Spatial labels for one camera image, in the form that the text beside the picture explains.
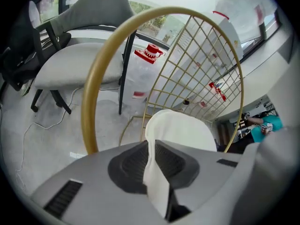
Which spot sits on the grey upholstered chair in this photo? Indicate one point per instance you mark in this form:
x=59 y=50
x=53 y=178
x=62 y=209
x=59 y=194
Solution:
x=77 y=64

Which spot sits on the cream seat cushion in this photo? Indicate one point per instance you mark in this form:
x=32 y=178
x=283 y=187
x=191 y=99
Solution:
x=178 y=130

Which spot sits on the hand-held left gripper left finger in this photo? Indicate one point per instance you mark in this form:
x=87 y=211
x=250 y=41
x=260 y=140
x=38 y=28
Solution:
x=98 y=196

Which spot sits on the black office chair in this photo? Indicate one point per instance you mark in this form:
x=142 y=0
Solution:
x=21 y=55

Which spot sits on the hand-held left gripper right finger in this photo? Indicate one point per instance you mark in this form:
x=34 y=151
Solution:
x=206 y=184

